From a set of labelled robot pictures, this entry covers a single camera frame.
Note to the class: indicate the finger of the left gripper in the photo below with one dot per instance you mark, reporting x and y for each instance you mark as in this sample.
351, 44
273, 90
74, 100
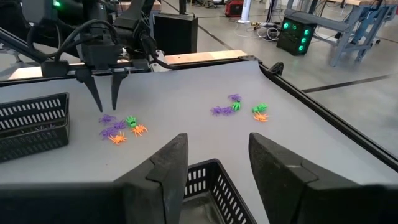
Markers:
116, 84
90, 84

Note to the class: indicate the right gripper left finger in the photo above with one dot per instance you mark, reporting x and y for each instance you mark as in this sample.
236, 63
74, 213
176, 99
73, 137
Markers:
161, 186

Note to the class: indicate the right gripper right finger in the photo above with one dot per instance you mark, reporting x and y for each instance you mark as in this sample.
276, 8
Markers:
280, 180

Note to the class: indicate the purple plastic spider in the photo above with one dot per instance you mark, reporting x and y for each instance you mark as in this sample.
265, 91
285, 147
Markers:
107, 132
107, 119
228, 111
216, 110
234, 97
119, 125

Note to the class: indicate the green plastic Halloween toy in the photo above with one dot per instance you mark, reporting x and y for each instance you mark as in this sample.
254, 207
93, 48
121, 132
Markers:
236, 105
259, 108
131, 121

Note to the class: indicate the orange plastic spider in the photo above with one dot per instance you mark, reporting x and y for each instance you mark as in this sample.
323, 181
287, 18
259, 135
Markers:
261, 117
118, 138
139, 130

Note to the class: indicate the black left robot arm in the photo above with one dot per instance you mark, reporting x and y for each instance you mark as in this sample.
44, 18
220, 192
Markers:
130, 28

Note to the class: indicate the black slotted plastic basket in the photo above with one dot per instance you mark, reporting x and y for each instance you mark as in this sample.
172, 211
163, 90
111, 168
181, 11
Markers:
34, 146
214, 161

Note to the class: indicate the grey table mat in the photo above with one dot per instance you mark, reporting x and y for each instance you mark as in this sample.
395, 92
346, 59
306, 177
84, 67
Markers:
186, 93

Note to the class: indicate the black box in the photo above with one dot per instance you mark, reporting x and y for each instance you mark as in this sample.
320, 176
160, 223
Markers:
175, 34

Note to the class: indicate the black clamp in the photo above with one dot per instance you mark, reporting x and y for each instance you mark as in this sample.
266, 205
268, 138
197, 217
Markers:
277, 68

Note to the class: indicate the red equipment case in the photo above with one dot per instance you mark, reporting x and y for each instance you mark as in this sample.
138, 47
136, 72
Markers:
234, 7

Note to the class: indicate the black computer tower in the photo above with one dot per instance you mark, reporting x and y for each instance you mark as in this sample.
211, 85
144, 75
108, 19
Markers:
295, 37

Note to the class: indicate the white tower fan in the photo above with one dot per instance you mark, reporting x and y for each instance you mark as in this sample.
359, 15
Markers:
245, 11

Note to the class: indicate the grey metal workbench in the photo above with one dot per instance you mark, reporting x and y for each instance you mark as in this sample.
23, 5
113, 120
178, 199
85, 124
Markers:
345, 34

